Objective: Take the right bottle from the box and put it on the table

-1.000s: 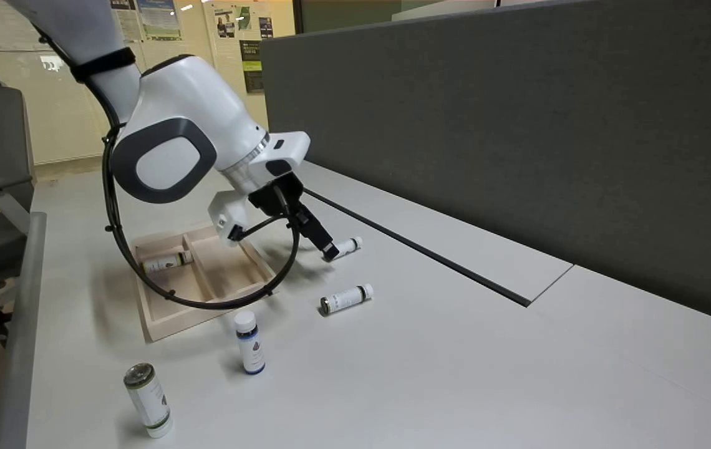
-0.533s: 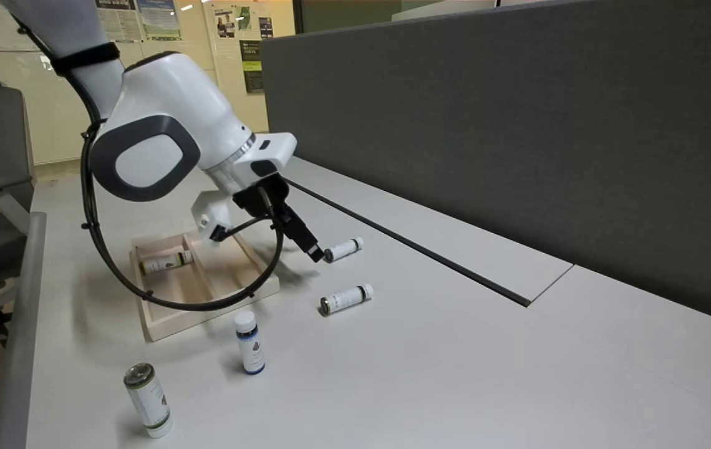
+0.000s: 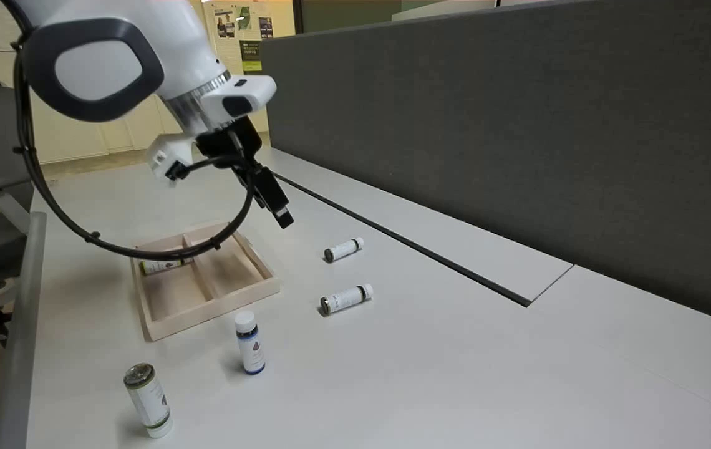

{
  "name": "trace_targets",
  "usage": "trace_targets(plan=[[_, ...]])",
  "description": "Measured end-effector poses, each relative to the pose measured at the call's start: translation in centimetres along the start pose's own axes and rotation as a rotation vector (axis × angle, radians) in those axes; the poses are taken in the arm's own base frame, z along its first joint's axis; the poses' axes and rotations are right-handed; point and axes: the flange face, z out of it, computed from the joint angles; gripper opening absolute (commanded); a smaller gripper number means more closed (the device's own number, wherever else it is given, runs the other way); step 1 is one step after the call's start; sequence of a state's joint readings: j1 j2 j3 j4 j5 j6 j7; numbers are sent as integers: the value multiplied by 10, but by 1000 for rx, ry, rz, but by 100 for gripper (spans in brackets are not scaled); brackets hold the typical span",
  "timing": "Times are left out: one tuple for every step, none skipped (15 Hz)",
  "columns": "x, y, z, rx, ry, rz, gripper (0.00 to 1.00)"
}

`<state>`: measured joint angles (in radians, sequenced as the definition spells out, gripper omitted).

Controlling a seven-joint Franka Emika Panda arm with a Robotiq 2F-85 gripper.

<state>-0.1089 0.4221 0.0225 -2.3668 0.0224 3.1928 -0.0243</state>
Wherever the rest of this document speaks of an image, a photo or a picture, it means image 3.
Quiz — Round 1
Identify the shallow wooden tray box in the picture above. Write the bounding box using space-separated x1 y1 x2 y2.
127 220 282 344

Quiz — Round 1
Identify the grey partition panel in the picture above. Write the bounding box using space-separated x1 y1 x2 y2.
259 0 711 335

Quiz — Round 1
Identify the silver top small bottle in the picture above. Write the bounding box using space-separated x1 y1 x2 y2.
123 361 174 442

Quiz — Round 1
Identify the grey cylinder near top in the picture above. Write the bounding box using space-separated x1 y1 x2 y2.
315 283 377 320

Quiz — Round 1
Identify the green wall poster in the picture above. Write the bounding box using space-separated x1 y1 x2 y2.
237 37 264 74

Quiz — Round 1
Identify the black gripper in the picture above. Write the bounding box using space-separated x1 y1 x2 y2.
193 116 298 232

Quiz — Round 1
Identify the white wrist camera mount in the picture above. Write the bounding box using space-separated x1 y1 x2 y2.
148 134 199 182

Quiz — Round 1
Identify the grey cylinder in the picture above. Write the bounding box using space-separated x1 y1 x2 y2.
315 283 377 320
232 308 271 380

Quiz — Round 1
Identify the grey cylinder middle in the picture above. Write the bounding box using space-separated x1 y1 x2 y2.
232 308 271 380

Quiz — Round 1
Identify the grey table cable flap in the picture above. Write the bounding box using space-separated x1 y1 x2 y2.
258 148 575 309

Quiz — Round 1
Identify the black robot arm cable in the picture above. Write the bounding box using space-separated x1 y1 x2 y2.
11 46 258 263

